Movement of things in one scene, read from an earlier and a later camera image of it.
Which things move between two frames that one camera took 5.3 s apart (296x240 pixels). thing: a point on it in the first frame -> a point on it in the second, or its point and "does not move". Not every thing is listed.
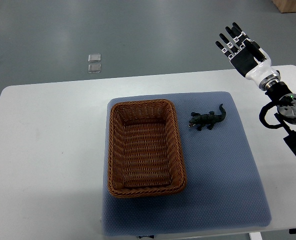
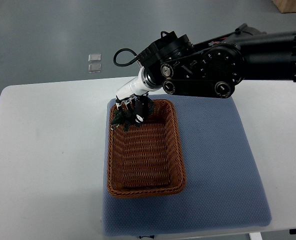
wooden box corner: x=291 y=6 does not move
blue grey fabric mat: x=224 y=190 does not move
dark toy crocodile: x=209 y=119 -> x=126 y=118
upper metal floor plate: x=94 y=57 does not move
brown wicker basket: x=145 y=154 does not move
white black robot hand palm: x=250 y=62 -> x=136 y=86
